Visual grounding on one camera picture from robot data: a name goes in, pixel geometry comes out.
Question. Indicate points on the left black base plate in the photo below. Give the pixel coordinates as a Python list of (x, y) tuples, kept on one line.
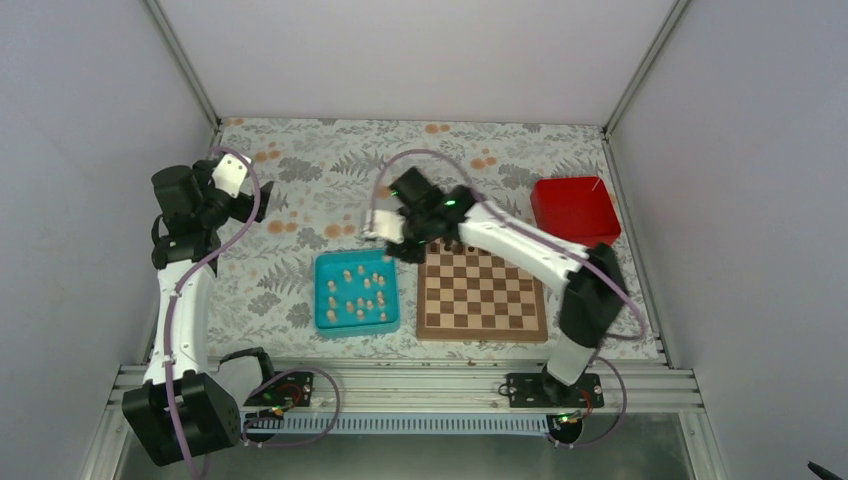
[(290, 391)]

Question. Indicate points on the right aluminium frame post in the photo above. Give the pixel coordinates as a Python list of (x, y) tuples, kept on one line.
[(673, 17)]

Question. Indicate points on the left aluminium frame post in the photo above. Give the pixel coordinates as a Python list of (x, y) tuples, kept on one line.
[(178, 53)]

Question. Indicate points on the teal plastic tray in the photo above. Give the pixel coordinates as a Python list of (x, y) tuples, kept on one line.
[(330, 267)]

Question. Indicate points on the red plastic box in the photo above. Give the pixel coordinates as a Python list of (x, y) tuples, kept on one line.
[(576, 209)]

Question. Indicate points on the aluminium front rail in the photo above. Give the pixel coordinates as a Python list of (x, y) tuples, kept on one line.
[(451, 398)]

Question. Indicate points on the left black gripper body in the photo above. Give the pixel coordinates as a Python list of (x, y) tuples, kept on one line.
[(210, 216)]

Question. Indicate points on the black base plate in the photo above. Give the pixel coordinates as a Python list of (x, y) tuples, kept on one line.
[(290, 391), (540, 390)]

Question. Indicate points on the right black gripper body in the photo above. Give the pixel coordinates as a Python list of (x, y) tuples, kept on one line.
[(418, 254)]

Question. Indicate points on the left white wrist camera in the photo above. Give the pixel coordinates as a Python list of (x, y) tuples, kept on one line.
[(229, 175)]

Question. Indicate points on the floral patterned table mat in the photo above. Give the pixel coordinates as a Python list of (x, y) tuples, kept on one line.
[(325, 174)]

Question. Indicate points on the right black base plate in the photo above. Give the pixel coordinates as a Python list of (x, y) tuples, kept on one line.
[(540, 390)]

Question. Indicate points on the wooden chess board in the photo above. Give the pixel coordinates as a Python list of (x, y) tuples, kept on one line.
[(478, 297)]

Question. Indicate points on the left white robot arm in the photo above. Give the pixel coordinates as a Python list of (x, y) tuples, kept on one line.
[(182, 409)]

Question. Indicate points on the aluminium frame post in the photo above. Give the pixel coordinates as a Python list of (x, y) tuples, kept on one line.
[(673, 17), (178, 53)]

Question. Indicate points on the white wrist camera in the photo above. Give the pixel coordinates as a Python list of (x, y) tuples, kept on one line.
[(383, 225), (229, 175)]

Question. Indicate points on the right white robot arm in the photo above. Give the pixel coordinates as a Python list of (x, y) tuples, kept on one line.
[(589, 279)]

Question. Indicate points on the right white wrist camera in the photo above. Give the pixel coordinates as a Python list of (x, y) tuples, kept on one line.
[(383, 225)]

